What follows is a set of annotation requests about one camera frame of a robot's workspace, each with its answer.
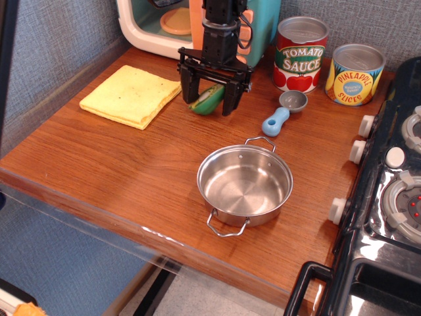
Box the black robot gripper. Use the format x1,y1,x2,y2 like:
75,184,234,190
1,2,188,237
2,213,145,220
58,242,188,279
178,19,253,116

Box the green toy pepper slice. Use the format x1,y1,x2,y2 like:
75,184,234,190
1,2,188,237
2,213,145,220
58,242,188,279
188,84,225,116

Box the blue grey measuring scoop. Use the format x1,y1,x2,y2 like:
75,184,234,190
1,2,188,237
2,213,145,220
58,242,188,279
262,90,308,137

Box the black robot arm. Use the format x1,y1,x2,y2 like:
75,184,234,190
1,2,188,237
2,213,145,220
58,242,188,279
178,1,253,116

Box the stainless steel pot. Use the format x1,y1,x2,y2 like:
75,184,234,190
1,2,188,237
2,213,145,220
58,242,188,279
197,136,293,238

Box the orange plate in microwave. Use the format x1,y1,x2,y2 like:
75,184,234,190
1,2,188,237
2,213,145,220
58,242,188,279
160,7,191,36

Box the toy microwave oven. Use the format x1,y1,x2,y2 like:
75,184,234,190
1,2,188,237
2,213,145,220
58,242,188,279
116,1,281,66

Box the folded yellow cloth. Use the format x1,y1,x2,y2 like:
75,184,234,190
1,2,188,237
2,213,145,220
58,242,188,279
80,65,182,130

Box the tomato sauce can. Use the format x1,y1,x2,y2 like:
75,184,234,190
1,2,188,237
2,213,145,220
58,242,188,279
272,16,330,93

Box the pineapple slices can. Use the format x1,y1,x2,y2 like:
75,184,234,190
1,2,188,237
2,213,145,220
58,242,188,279
325,43,386,107

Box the white stove knob upper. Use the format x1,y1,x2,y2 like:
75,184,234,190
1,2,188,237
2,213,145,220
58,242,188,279
359,115,376,138

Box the white stove knob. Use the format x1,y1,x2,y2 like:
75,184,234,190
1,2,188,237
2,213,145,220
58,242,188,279
349,140,366,165
328,197,347,225
359,115,376,138

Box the white stove knob middle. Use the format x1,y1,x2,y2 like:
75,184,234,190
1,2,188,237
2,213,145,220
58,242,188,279
349,140,366,165

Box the white stove knob lower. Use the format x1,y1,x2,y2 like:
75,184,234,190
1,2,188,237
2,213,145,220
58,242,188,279
328,197,347,225

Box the black toy stove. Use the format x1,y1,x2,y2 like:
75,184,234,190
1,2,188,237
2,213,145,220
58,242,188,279
284,56,421,316

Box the orange fuzzy object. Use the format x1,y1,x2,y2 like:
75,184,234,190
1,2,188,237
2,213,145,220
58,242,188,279
13,302,47,316

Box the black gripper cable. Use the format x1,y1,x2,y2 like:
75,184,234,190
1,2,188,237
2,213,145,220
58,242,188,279
235,12,254,51

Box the black oven door handle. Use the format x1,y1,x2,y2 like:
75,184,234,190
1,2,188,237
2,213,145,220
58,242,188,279
284,261,334,316

